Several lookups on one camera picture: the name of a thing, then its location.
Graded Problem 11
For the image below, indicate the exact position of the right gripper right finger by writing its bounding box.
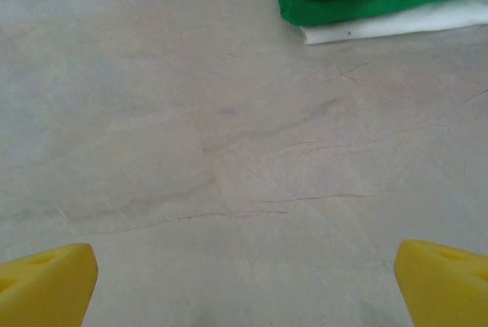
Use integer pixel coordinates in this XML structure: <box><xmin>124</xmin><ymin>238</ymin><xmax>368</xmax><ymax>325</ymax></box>
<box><xmin>393</xmin><ymin>239</ymin><xmax>488</xmax><ymax>327</ymax></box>

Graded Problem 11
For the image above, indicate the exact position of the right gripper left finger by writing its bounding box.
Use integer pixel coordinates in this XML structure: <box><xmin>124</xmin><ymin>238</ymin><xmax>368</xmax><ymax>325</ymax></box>
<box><xmin>0</xmin><ymin>242</ymin><xmax>99</xmax><ymax>327</ymax></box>

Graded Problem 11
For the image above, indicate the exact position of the plain white folded t-shirt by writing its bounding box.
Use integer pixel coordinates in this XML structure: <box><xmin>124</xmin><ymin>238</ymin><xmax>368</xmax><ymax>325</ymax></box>
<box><xmin>299</xmin><ymin>0</ymin><xmax>488</xmax><ymax>46</ymax></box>

